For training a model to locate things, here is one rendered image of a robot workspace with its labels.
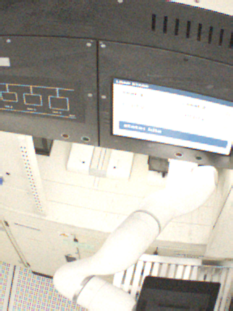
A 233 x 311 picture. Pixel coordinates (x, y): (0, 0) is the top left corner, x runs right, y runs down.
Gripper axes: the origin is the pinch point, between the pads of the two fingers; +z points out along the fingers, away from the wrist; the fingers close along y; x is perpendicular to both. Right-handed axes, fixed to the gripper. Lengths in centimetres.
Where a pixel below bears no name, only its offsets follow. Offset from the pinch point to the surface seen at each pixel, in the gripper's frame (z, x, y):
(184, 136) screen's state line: -29.6, 31.5, -2.2
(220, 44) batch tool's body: -29, 65, 3
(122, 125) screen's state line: -29.4, 31.6, -16.1
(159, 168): -8.3, -22.6, -6.8
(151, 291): -47, -43, -1
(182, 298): -50, -43, 11
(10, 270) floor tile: -31, -120, -74
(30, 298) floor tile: -45, -120, -60
